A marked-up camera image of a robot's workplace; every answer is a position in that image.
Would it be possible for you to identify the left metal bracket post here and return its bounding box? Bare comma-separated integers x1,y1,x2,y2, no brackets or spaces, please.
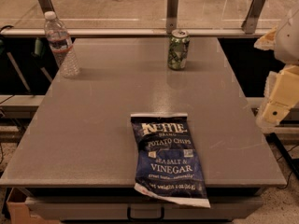
37,0,54,13

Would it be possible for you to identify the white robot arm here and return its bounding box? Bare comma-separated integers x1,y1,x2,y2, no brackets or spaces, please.
254,5,299,128

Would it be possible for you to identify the metal bracket post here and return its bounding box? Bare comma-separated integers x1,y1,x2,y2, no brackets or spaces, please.
166,0,178,34
37,0,54,13
241,0,266,35

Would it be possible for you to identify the grey table drawer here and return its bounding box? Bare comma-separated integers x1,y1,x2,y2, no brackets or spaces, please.
25,196,263,221

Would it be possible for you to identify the white horizontal rail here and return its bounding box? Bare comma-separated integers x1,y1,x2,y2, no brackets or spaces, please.
1,28,268,37

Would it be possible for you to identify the right metal bracket post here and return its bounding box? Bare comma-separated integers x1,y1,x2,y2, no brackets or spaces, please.
241,0,266,35

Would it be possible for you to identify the blue Kettle chips bag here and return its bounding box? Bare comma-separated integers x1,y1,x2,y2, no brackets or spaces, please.
131,113,210,208

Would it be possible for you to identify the clear plastic water bottle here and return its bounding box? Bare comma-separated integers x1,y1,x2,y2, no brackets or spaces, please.
44,11,79,77

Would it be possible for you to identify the green soda can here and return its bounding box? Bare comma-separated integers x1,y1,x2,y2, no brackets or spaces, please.
167,29,190,70

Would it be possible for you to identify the middle metal bracket post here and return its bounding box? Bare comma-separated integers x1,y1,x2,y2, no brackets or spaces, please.
166,0,178,34

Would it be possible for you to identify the cardboard box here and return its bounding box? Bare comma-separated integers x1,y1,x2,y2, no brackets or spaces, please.
7,189,60,224

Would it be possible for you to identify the black drawer handle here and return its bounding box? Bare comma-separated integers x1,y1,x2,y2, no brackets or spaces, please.
126,207,164,221

